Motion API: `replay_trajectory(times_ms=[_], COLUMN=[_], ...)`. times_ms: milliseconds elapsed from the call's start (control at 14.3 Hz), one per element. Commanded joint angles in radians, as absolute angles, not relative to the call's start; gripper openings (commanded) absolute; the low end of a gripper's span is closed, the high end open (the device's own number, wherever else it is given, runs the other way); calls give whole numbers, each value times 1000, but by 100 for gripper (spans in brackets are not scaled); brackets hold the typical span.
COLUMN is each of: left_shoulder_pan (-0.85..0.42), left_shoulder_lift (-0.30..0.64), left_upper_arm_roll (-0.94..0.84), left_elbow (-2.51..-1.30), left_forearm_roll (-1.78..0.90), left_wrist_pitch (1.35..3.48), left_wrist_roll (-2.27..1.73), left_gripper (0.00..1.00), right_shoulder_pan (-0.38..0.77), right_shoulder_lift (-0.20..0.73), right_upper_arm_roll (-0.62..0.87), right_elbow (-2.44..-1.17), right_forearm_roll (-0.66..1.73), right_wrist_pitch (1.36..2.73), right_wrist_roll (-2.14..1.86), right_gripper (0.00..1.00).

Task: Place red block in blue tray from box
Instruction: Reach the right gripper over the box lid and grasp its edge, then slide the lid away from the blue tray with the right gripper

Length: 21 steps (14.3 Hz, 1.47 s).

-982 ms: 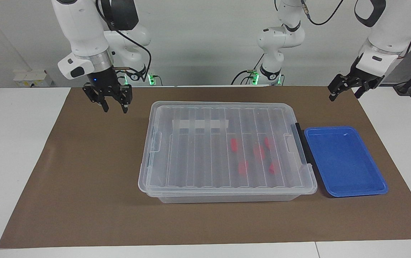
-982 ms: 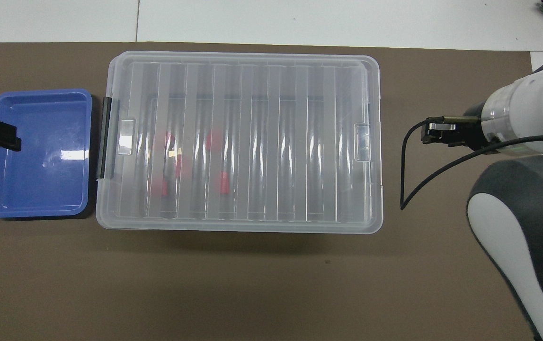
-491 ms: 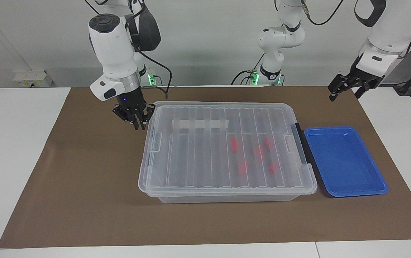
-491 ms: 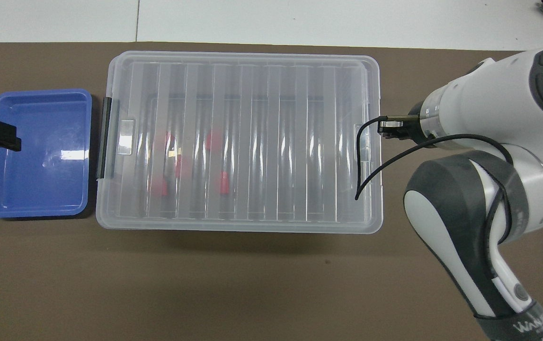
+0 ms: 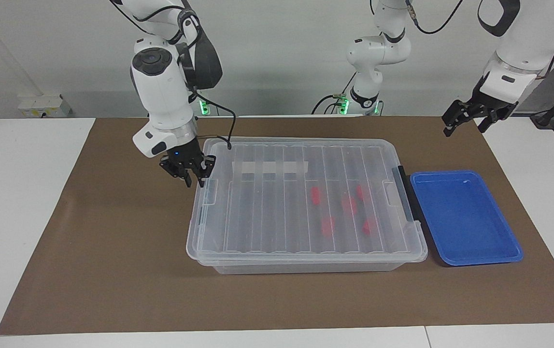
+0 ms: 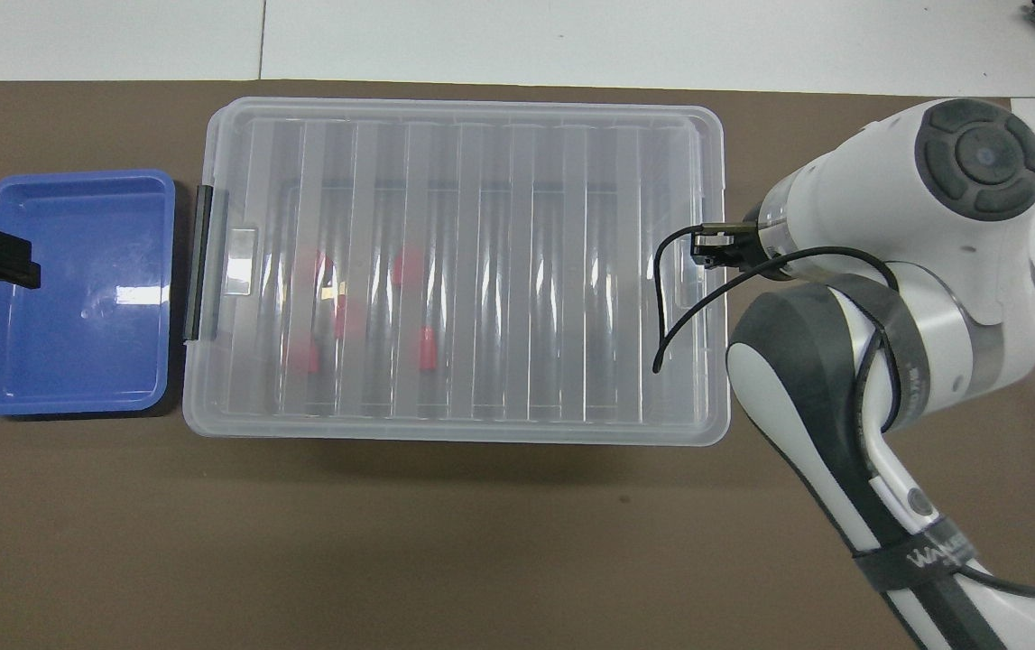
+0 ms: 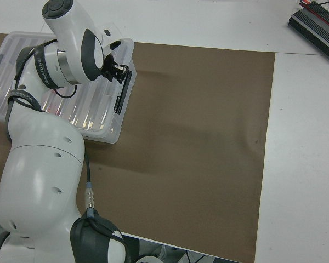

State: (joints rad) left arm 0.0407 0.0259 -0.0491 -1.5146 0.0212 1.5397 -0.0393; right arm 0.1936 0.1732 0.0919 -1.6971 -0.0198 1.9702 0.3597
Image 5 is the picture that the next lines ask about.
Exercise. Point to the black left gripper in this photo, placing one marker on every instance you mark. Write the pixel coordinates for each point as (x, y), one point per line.
(496, 105)

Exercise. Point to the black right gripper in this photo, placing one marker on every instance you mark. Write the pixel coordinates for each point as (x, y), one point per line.
(185, 157)

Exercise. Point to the clear ribbed box lid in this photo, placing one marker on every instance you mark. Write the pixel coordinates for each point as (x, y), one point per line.
(276, 217)

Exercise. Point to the red block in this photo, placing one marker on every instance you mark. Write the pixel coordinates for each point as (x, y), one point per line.
(315, 195)
(328, 227)
(360, 193)
(367, 226)
(349, 206)

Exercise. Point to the blue plastic tray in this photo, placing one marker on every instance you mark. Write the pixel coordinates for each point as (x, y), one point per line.
(465, 222)

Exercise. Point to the clear plastic storage box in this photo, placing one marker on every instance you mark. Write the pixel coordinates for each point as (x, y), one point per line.
(305, 267)

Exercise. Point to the brown table mat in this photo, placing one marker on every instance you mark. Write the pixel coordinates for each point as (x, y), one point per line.
(112, 290)

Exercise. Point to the white wall socket box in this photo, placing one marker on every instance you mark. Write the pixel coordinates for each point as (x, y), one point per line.
(40, 106)

